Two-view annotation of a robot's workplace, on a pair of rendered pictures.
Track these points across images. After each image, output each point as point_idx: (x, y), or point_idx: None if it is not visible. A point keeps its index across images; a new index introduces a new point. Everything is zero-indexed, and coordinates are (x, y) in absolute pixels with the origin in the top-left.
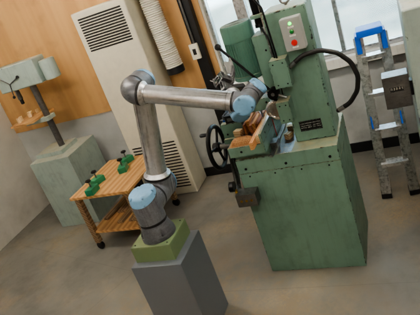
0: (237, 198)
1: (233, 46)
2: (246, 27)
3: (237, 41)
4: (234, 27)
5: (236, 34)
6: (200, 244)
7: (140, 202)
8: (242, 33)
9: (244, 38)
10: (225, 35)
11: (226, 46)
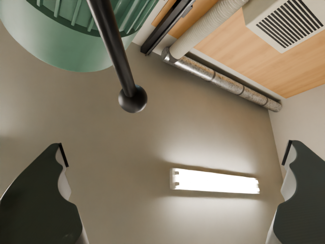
0: None
1: (90, 24)
2: (0, 9)
3: (56, 26)
4: (45, 61)
5: (44, 44)
6: None
7: None
8: (17, 19)
9: (18, 0)
10: (95, 62)
11: (128, 31)
